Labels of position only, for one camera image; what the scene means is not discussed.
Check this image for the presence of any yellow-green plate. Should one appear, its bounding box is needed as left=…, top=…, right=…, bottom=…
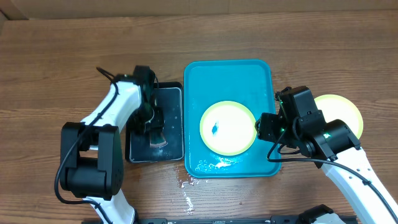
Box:
left=200, top=101, right=256, bottom=156
left=315, top=95, right=364, bottom=139

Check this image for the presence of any green and orange sponge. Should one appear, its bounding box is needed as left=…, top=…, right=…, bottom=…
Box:
left=149, top=129, right=167, bottom=148

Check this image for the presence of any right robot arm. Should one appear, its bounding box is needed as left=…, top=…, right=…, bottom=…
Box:
left=255, top=86, right=397, bottom=223

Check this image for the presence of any black water tray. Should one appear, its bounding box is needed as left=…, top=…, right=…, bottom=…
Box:
left=125, top=82, right=184, bottom=163

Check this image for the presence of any teal plastic tray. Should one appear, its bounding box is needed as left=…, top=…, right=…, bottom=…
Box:
left=183, top=59, right=281, bottom=178

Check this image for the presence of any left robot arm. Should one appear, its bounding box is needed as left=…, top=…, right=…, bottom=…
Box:
left=54, top=65, right=167, bottom=223

